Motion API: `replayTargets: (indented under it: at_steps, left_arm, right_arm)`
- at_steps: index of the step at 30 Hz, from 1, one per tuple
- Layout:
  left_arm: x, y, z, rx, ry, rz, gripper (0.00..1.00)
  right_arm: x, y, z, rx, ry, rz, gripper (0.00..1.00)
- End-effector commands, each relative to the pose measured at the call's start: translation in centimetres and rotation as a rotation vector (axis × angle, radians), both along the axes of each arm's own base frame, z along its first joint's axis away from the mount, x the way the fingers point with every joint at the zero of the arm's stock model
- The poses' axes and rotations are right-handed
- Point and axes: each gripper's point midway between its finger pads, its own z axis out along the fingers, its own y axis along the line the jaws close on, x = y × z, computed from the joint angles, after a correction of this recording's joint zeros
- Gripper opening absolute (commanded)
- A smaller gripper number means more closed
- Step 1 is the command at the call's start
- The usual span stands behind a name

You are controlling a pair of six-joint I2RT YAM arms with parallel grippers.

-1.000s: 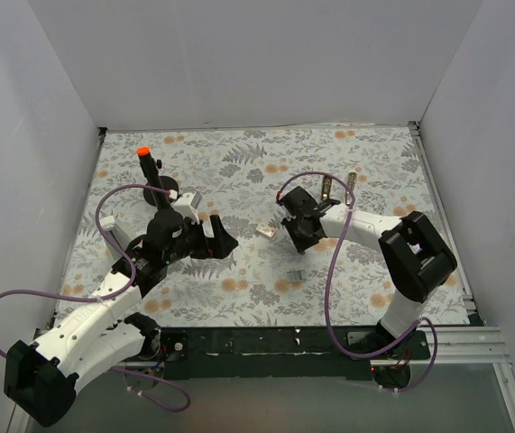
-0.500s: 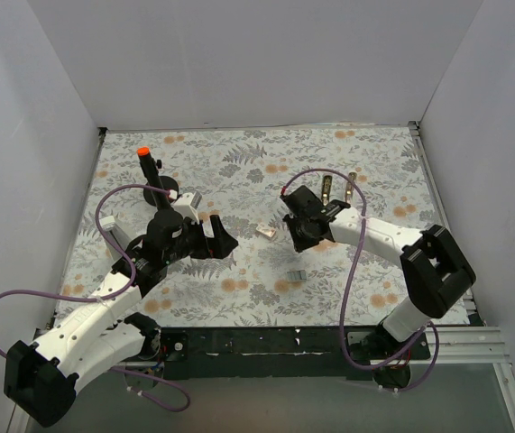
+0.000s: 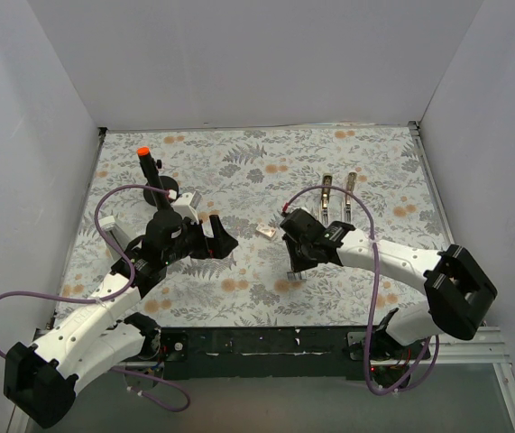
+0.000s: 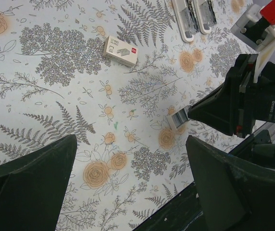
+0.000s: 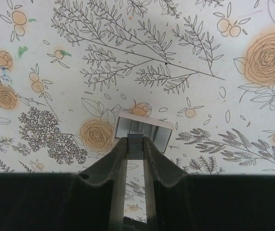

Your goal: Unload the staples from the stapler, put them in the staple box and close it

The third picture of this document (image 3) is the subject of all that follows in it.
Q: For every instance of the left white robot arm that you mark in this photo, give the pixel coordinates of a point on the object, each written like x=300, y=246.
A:
x=44, y=378

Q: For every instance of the clear conical flask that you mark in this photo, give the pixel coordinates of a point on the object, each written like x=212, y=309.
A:
x=116, y=231

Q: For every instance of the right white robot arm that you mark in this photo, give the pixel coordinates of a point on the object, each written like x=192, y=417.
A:
x=458, y=293

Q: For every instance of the black stand orange cap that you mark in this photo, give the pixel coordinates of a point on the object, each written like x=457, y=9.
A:
x=151, y=171

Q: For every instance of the grey staple strips block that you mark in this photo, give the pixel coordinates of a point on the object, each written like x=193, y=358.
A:
x=296, y=276

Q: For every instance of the floral table mat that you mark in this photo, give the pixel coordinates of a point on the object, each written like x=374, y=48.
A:
x=245, y=177

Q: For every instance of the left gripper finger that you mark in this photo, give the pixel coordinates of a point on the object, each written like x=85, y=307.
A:
x=217, y=228
x=221, y=246

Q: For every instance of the small staple box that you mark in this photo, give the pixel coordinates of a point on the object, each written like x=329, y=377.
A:
x=266, y=231

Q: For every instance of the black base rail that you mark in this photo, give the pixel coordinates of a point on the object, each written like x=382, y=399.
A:
x=255, y=352

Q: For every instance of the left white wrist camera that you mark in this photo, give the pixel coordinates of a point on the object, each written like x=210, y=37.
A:
x=186, y=204

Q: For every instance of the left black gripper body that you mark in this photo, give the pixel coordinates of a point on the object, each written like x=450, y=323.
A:
x=204, y=241

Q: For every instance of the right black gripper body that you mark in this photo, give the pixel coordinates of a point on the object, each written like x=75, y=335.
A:
x=300, y=252

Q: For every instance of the green stapler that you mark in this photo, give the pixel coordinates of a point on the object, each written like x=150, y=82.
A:
x=326, y=182

